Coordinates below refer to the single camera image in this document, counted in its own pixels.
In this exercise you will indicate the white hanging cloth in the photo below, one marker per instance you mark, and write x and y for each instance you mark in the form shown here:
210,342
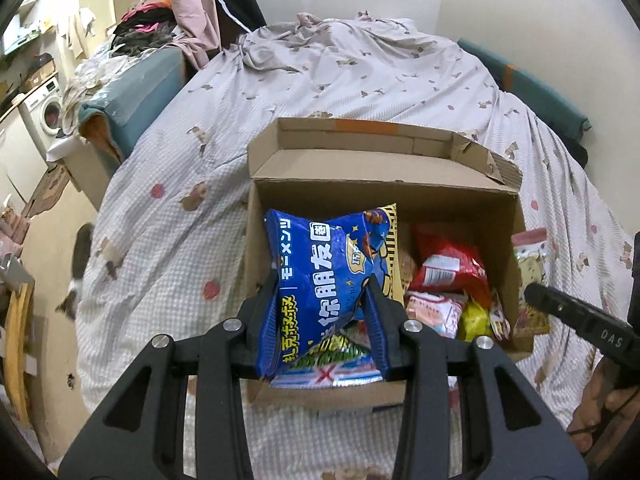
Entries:
75,27

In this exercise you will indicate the red bag with white label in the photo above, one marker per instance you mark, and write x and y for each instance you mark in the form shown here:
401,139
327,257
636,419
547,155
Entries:
445,265

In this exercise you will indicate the small brown box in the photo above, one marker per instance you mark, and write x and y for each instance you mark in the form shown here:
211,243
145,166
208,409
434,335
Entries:
40,72

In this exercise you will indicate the beige storage box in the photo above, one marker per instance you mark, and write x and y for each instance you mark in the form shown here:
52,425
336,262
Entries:
85,170

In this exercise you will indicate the blue noodle snack bag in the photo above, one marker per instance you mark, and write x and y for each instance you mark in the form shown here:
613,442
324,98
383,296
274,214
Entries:
320,270

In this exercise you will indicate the teal mattress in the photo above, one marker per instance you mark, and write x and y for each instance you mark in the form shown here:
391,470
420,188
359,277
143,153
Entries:
145,85

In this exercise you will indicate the brown floor mat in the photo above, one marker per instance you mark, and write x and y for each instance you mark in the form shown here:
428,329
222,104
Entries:
47,190

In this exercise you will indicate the small white red packet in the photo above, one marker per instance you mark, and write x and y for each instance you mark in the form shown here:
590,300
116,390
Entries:
500,320

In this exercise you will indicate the grey white cat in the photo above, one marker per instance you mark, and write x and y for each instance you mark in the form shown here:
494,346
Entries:
82,250

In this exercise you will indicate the pale printed duvet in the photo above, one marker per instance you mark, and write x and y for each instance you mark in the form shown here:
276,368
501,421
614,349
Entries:
360,60

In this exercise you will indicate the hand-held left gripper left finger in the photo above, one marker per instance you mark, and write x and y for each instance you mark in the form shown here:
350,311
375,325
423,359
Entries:
267,320

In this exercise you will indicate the brown cardboard box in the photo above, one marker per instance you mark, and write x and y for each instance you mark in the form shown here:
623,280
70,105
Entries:
375,175

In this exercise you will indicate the yellow wooden chair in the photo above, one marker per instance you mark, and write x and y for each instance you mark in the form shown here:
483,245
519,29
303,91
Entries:
17,350

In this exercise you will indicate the white washing machine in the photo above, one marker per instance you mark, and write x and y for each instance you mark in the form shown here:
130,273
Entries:
47,110

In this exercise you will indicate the white crumpled cloth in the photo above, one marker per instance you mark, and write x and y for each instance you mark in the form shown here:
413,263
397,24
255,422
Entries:
95,77

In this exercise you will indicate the pink white snack packet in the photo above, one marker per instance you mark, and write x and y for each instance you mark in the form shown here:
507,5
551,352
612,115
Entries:
432,312

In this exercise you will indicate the checkered printed blanket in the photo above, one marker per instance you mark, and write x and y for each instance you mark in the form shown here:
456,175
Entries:
165,260

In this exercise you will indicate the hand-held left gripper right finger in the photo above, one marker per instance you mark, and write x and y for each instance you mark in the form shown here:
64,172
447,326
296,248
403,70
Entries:
380,340

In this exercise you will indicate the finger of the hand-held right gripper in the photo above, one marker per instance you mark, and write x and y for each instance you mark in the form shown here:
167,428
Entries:
555,307

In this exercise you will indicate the pile of dark clothes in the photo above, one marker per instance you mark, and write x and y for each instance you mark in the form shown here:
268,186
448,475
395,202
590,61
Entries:
145,30

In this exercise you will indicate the small yellow snack packet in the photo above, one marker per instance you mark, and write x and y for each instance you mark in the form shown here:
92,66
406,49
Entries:
475,322

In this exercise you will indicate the person's right hand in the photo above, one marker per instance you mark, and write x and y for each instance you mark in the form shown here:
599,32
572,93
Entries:
595,410

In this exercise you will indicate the teal cushion with orange stripe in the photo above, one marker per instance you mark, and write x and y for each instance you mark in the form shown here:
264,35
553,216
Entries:
535,90

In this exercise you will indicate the cream packet with pink top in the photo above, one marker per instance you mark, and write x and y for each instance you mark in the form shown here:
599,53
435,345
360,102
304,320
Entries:
530,270

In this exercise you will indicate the pink hanging cloth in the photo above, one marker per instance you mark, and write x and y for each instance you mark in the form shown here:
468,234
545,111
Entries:
192,5

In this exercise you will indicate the white cabinet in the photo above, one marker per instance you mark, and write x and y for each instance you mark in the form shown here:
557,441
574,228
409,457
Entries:
20,150

